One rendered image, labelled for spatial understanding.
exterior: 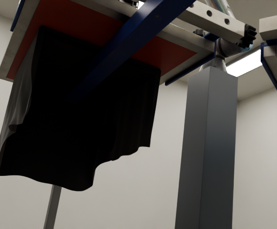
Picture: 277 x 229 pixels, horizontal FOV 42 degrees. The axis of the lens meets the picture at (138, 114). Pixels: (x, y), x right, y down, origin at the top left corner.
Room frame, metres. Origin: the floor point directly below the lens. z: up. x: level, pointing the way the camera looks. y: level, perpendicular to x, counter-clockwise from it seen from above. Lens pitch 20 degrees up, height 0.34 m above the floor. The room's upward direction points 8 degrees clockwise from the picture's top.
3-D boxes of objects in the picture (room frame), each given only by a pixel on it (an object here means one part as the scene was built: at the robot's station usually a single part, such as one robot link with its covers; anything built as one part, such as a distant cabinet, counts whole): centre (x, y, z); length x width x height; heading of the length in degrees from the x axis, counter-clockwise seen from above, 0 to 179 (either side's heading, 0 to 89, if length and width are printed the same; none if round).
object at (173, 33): (1.25, 0.22, 0.97); 0.79 x 0.58 x 0.04; 25
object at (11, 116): (1.21, 0.43, 0.74); 0.46 x 0.04 x 0.42; 25
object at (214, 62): (1.67, -0.35, 1.25); 0.15 x 0.15 x 0.10
